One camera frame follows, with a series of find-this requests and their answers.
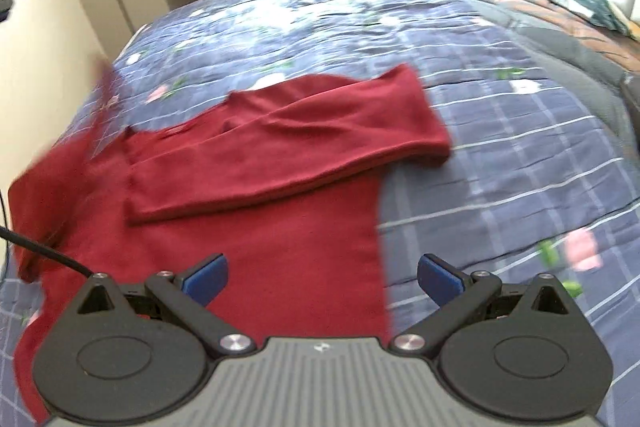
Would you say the black cable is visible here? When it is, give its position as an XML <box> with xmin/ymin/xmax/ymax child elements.
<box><xmin>0</xmin><ymin>227</ymin><xmax>96</xmax><ymax>280</ymax></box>

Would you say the blue checked floral quilt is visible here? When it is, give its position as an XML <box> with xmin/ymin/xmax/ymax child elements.
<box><xmin>0</xmin><ymin>0</ymin><xmax>640</xmax><ymax>427</ymax></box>

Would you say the grey brown quilted blanket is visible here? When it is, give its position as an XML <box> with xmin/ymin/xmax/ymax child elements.
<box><xmin>405</xmin><ymin>0</ymin><xmax>640</xmax><ymax>148</ymax></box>

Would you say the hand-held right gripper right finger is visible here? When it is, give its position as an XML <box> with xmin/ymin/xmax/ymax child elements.
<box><xmin>390</xmin><ymin>253</ymin><xmax>586</xmax><ymax>355</ymax></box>

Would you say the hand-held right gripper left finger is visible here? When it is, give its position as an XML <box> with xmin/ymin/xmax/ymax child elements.
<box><xmin>65</xmin><ymin>253</ymin><xmax>253</xmax><ymax>355</ymax></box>

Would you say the red sweater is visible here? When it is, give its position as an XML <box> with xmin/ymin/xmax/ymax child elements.
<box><xmin>7</xmin><ymin>63</ymin><xmax>453</xmax><ymax>425</ymax></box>

